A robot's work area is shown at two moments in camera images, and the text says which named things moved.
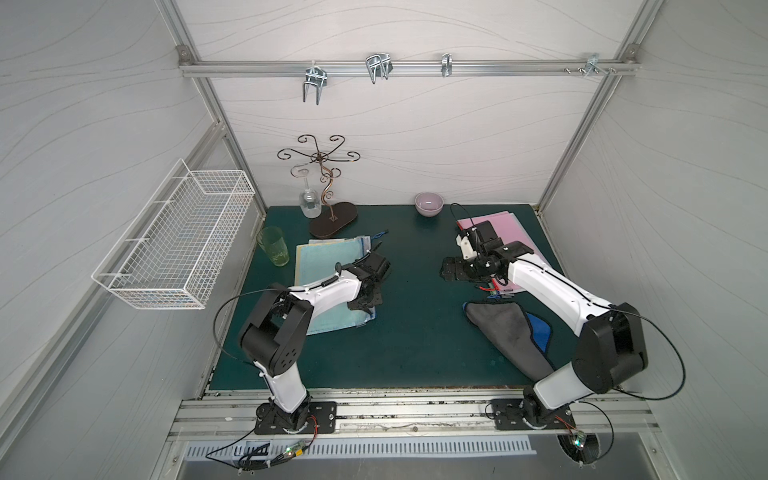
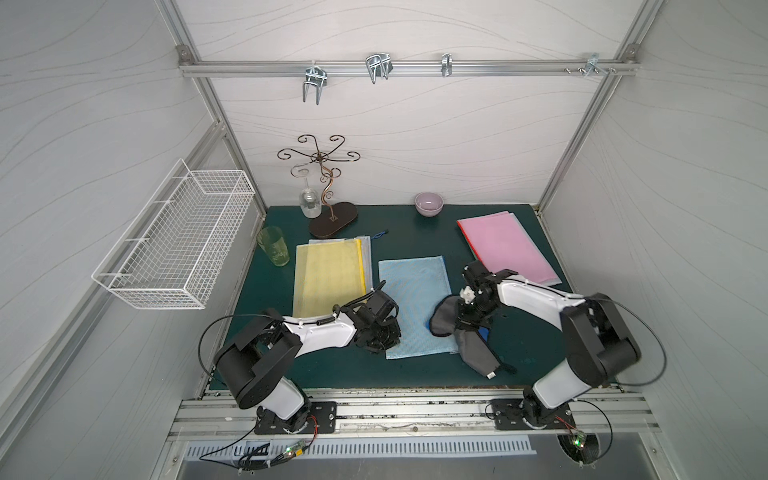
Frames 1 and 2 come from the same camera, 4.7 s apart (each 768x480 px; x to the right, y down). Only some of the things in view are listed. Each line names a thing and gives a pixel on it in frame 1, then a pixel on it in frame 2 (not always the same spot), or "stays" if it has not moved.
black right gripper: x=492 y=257 → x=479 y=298
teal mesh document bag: x=318 y=260 → x=416 y=284
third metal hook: x=446 y=65 stays
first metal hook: x=316 y=76 stays
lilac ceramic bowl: x=429 y=204 stays
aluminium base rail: x=423 y=414 stays
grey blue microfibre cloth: x=521 y=337 → x=443 y=319
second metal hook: x=379 y=65 stays
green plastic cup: x=273 y=244 stays
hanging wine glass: x=309 y=201 stays
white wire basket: x=170 y=256 stays
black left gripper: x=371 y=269 → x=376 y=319
